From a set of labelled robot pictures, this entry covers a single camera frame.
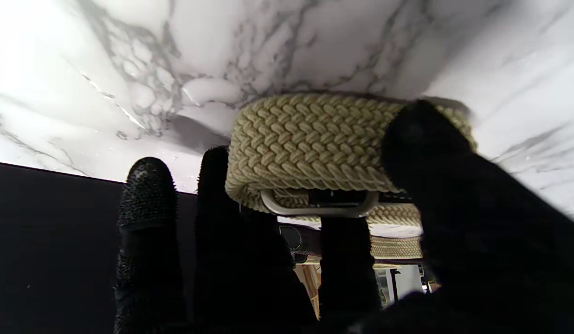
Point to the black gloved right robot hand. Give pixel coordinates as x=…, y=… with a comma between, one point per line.
x=491, y=260

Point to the beige braided belt silver buckle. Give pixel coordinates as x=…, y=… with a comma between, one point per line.
x=305, y=144

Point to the black square storage box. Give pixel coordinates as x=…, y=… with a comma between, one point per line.
x=45, y=255

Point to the printed room scene backdrop curtain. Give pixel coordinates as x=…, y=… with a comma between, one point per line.
x=407, y=278

